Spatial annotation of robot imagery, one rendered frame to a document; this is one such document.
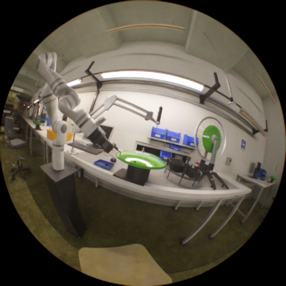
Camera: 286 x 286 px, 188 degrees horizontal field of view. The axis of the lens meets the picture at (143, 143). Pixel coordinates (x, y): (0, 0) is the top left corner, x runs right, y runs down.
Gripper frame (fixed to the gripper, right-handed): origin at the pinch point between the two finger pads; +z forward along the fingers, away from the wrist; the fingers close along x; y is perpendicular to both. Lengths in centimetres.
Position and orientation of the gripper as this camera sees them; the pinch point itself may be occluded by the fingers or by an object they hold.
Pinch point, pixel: (120, 153)
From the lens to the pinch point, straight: 45.5
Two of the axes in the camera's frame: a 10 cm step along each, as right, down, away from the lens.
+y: -6.2, 7.1, -3.2
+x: 6.1, 1.8, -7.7
